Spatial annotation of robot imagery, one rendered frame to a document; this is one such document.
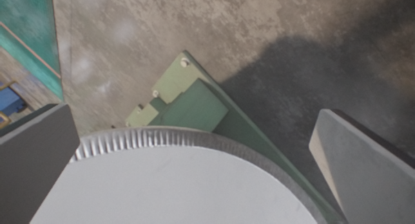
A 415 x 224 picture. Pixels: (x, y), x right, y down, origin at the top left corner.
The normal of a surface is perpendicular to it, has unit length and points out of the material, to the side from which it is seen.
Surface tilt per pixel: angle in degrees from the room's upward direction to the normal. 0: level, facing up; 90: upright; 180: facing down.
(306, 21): 0
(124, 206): 90
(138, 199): 90
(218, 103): 90
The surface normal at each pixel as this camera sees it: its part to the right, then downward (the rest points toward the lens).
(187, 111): 0.51, -0.30
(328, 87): -0.51, 0.64
